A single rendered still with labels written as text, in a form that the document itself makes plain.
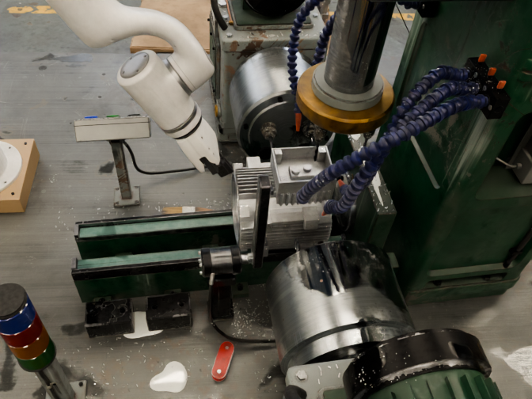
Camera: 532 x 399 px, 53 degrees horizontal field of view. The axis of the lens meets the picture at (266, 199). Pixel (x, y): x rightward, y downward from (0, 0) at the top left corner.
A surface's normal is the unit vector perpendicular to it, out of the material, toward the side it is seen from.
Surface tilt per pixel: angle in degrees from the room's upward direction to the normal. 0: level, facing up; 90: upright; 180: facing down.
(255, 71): 32
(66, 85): 0
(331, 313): 21
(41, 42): 0
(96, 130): 51
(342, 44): 90
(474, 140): 90
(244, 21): 0
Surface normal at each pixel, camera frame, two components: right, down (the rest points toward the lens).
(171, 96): 0.50, 0.53
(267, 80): -0.28, -0.58
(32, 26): 0.07, -0.65
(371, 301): 0.29, -0.65
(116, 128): 0.17, 0.18
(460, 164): -0.98, 0.08
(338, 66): -0.63, 0.56
